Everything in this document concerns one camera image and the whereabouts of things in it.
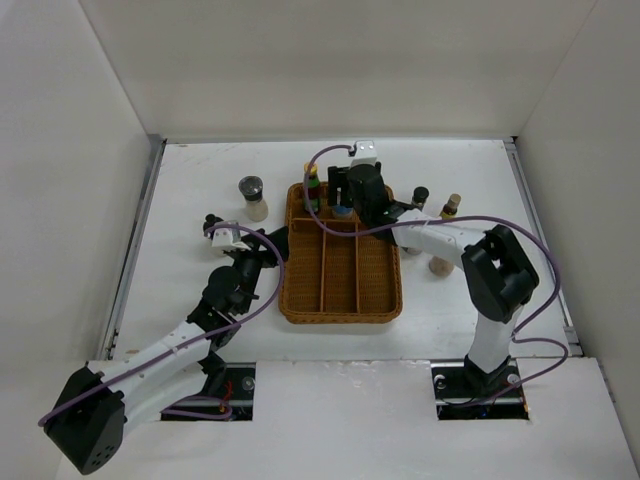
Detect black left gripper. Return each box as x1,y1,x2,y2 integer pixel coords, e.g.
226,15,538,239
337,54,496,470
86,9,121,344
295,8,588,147
229,227,287,315

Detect tall white pearl jar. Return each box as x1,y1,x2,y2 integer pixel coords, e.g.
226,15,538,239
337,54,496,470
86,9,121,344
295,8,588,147
331,204,354,221

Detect green label sauce bottle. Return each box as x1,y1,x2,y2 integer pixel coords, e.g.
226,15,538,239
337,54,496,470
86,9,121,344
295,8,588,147
303,163,321,214

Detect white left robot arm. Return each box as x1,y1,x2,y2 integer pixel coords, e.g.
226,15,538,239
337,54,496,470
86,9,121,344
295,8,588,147
39,215,289,475

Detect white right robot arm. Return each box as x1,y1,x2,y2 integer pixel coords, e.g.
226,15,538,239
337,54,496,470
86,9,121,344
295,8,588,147
327,162,539,396

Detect small black knob shaker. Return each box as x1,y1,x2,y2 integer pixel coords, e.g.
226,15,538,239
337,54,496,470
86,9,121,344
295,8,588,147
202,213,224,257

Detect brown wicker divided basket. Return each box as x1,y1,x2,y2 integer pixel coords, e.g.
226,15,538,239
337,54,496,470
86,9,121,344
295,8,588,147
279,183,403,325

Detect dark pepper spice bottle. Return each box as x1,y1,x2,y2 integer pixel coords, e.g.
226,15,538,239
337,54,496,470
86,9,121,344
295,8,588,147
411,186,430,210

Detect yellow label brown bottle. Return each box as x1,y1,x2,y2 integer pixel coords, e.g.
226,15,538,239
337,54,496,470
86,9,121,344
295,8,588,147
440,193,461,219

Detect pink lid spice shaker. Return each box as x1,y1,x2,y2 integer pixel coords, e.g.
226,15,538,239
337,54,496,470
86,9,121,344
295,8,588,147
428,256,455,278

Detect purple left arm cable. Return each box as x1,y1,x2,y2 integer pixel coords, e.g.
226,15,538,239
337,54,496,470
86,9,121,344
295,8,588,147
38,223,287,427

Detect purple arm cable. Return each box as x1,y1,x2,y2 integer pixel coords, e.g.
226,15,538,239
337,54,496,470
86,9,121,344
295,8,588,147
38,223,287,427
305,143,571,409

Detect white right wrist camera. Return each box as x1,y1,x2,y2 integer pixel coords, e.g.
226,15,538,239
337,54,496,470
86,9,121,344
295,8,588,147
349,140,378,167

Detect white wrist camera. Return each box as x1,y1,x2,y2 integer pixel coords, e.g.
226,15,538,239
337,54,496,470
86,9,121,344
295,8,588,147
209,227,241,252
349,140,378,167

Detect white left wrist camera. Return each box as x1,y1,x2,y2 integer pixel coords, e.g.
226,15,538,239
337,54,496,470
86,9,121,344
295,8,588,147
209,227,241,252

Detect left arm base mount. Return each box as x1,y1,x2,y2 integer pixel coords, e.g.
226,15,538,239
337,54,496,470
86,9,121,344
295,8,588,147
160,355,257,422

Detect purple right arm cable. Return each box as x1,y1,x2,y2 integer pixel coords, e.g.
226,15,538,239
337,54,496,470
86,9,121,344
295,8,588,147
305,143,571,409

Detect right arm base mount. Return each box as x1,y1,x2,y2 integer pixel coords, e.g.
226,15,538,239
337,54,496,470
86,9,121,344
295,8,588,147
431,360,529,421

